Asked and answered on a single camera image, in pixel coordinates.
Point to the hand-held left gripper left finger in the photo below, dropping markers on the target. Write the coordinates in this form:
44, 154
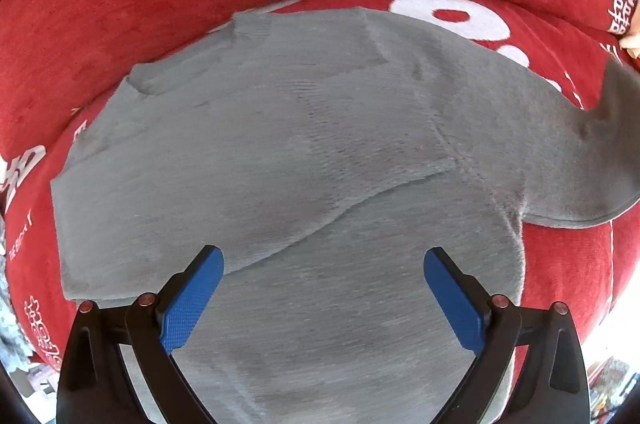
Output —
192, 299

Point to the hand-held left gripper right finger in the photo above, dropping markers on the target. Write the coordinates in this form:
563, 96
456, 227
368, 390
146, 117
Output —
452, 299

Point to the grey knit sweater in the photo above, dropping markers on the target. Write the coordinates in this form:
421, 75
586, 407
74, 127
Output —
300, 144

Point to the colourful clutter pile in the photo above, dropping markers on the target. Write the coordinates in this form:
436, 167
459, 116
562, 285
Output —
612, 384

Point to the beige and red printed cushion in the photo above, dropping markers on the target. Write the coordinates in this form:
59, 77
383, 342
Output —
633, 40

